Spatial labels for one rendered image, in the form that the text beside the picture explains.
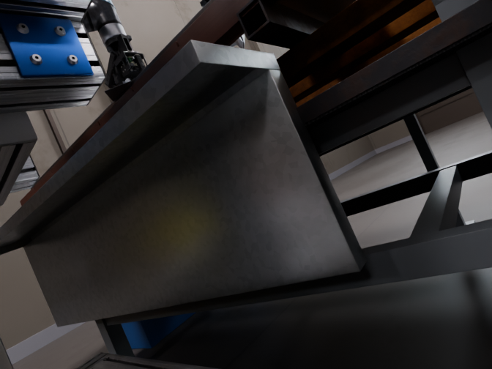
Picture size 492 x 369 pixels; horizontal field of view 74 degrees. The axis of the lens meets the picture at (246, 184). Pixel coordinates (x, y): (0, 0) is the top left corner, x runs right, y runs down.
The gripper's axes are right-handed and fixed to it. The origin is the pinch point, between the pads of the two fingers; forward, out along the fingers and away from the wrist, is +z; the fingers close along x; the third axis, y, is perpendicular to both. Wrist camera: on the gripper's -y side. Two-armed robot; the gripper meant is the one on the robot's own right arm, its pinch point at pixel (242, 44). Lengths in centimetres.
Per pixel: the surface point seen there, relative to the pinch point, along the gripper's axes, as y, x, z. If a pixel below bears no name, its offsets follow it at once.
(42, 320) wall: 281, -6, 74
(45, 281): 96, 44, 44
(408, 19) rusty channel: -43.4, 7.2, 22.9
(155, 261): 23, 46, 50
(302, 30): -28.2, 30.3, 18.9
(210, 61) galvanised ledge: -26, 60, 26
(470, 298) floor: -30, 2, 92
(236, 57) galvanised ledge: -26, 54, 25
